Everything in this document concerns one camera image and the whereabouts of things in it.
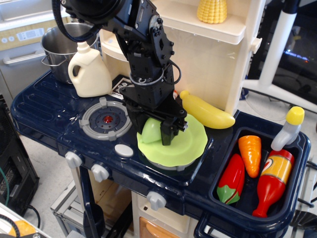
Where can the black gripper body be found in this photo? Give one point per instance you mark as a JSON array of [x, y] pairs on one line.
[[153, 97]]

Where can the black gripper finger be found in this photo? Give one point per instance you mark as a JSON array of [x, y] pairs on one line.
[[170, 128], [137, 117]]

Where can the green toy pear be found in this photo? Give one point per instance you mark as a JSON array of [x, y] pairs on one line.
[[151, 131]]

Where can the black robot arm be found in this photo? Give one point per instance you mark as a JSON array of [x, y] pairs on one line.
[[140, 34]]

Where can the green plastic plate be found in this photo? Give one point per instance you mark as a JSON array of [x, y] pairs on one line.
[[185, 148]]

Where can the red white toy sushi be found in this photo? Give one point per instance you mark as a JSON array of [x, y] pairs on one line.
[[175, 94]]

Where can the grey toy stove burner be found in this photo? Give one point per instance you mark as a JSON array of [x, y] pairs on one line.
[[106, 120]]

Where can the grey oval button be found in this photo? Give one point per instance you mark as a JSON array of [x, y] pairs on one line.
[[123, 150]]

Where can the yellow toy banana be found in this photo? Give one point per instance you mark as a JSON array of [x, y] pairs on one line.
[[205, 113]]

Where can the black white sticker tag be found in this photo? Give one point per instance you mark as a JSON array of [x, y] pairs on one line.
[[119, 82]]

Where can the cream toy detergent jug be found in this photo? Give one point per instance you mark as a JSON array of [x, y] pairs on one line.
[[88, 73]]

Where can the grey middle stove knob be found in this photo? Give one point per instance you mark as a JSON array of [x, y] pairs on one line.
[[100, 173]]

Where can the grey stove knob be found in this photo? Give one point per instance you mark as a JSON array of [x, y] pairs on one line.
[[156, 200], [73, 160], [100, 173]]

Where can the cream toy kitchen cabinet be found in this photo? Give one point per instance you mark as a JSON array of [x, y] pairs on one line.
[[212, 59]]

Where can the grey right stove knob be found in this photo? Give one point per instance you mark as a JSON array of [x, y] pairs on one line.
[[156, 200]]

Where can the grey left stove knob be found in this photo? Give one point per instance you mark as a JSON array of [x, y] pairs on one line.
[[73, 160]]

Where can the red toy chili pepper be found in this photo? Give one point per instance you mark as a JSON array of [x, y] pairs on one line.
[[231, 183]]

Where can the orange toy carrot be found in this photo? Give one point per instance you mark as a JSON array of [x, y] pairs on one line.
[[250, 149]]

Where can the navy toy kitchen counter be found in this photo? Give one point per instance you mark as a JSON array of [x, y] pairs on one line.
[[49, 111]]

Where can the yellow toy corn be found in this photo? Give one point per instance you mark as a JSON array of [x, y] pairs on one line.
[[212, 11]]

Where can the stainless steel pot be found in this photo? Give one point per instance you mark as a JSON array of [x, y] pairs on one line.
[[59, 49]]

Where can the white stand pole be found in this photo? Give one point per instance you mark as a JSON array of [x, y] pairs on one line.
[[264, 85]]

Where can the red toy ketchup bottle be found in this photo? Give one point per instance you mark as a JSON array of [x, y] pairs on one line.
[[273, 180]]

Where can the grey yellow toy faucet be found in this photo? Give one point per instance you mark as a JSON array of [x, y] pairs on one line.
[[290, 130]]

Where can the black computer case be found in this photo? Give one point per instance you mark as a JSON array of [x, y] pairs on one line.
[[18, 179]]

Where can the grey cabinet with handle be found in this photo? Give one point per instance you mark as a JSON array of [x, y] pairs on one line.
[[22, 25]]

